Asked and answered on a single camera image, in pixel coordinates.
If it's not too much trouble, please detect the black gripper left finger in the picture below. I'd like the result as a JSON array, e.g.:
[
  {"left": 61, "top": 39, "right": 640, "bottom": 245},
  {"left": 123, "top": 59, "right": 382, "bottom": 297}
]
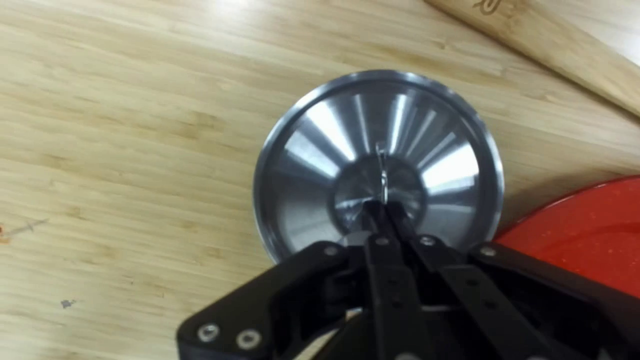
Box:
[{"left": 175, "top": 242, "right": 373, "bottom": 360}]

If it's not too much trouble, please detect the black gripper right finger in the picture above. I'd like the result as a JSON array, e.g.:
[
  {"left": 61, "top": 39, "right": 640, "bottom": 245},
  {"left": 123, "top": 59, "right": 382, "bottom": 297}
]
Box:
[{"left": 392, "top": 206, "right": 637, "bottom": 360}]

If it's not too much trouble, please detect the shiny steel pot lid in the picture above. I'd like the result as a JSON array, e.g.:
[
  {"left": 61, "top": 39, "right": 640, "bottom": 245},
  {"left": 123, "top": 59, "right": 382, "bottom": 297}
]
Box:
[{"left": 251, "top": 71, "right": 503, "bottom": 262}]

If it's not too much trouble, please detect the red round plate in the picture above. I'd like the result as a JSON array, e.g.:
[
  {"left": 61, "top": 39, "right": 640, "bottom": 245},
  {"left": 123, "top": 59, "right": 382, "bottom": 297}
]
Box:
[{"left": 495, "top": 177, "right": 640, "bottom": 298}]

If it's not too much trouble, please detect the wooden slotted spatula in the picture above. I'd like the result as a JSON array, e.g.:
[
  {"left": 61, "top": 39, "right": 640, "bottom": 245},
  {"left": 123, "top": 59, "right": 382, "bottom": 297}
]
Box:
[{"left": 426, "top": 0, "right": 640, "bottom": 116}]

